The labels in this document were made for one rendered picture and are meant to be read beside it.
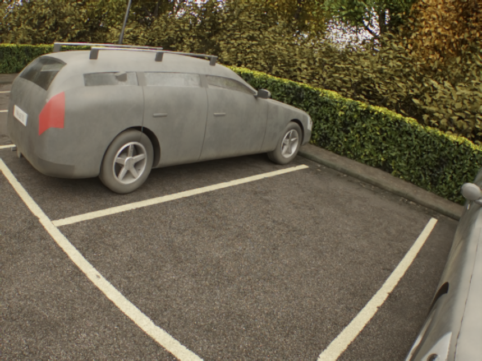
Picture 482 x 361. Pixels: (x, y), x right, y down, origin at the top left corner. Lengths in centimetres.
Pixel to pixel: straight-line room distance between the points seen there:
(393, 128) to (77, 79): 514
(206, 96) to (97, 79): 144
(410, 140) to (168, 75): 428
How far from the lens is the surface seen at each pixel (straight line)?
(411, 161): 678
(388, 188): 627
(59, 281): 265
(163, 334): 230
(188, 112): 423
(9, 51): 1283
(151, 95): 391
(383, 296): 325
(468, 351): 157
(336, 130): 729
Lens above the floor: 159
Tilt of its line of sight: 17 degrees down
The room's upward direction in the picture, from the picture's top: 12 degrees clockwise
